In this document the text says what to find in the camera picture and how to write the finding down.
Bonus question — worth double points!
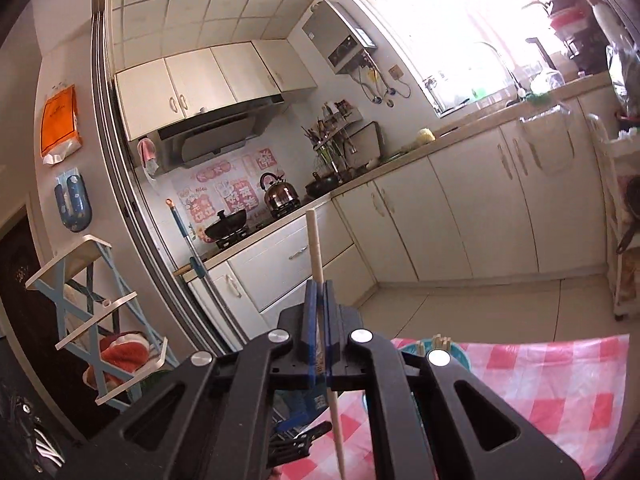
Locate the white upper cabinets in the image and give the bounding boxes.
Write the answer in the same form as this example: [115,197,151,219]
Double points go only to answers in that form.
[114,39,318,142]

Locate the clear hanging plastic bag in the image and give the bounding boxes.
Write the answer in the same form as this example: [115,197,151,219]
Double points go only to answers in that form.
[520,105,576,176]

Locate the kitchen window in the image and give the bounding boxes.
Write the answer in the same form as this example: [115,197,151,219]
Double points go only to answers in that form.
[345,0,566,118]

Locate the red checked plastic tablecloth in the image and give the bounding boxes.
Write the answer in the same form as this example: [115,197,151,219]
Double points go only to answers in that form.
[280,334,631,480]

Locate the black appliance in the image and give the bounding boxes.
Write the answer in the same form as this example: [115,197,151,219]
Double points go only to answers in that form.
[555,30,608,76]

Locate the bag of vegetables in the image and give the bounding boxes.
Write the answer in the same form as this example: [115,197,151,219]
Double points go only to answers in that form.
[605,42,640,121]

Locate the black wok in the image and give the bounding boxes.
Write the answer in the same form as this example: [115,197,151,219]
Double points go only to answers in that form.
[304,172,346,200]

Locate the silver sliding door frame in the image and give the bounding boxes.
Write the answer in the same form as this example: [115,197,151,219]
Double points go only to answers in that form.
[89,0,246,356]

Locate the pink wall stickers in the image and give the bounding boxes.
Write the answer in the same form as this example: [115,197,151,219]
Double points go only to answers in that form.
[172,146,281,238]

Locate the blue handled mop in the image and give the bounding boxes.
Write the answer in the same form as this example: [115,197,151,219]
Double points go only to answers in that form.
[165,199,211,281]

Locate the pink hanging cloth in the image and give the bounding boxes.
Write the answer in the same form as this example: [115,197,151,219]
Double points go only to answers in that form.
[137,137,161,178]

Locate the orange paper bag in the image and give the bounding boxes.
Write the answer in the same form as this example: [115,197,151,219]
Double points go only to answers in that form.
[39,82,83,166]

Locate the range hood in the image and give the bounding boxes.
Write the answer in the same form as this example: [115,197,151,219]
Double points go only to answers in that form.
[157,94,291,170]

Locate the metal utensil rack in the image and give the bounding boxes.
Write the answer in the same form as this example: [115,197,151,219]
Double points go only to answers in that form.
[300,101,385,173]

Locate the dark brown door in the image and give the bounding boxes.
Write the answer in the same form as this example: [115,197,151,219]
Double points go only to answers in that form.
[0,205,108,441]

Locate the orange plush slipper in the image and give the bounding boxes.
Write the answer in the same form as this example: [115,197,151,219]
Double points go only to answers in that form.
[82,330,157,388]

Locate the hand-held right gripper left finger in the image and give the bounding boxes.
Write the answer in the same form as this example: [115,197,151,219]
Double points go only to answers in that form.
[65,280,319,480]

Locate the blue and white shelf rack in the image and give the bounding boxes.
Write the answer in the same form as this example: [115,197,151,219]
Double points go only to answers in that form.
[25,234,181,407]

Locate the beige kitchen countertop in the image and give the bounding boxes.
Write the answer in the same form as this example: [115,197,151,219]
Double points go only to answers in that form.
[172,72,613,276]

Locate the white water heater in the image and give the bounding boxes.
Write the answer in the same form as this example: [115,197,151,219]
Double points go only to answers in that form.
[301,0,378,76]

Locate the steel kettle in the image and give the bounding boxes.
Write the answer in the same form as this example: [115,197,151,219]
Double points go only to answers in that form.
[259,171,301,213]

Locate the blue perforated plastic basket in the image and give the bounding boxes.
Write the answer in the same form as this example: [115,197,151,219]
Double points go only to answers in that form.
[361,337,473,441]

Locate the white drawer base cabinet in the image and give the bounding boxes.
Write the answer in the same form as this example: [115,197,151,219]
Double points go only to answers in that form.
[187,200,378,341]

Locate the white thermos jug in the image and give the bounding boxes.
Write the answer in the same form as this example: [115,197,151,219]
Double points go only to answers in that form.
[590,0,621,46]

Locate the black pan with lid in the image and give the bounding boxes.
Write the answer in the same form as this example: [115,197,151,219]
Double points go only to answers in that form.
[204,208,250,242]

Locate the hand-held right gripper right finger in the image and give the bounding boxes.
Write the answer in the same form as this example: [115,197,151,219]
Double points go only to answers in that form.
[324,281,586,480]

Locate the pale wooden chopstick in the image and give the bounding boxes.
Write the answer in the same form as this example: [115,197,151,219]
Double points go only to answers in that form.
[306,211,347,480]

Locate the blue wall-mounted holder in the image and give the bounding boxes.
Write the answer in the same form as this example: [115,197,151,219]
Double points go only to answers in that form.
[52,170,94,233]

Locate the white storage rack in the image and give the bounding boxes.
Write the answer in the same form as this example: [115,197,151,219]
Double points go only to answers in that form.
[587,112,640,321]

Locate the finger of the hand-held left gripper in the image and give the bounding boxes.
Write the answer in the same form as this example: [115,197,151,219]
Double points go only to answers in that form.
[269,430,313,463]

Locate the white door base cabinet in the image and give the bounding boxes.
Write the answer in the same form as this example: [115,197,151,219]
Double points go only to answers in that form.
[332,95,608,283]

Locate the black gas stove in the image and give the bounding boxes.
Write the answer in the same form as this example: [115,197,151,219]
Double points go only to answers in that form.
[214,195,303,251]

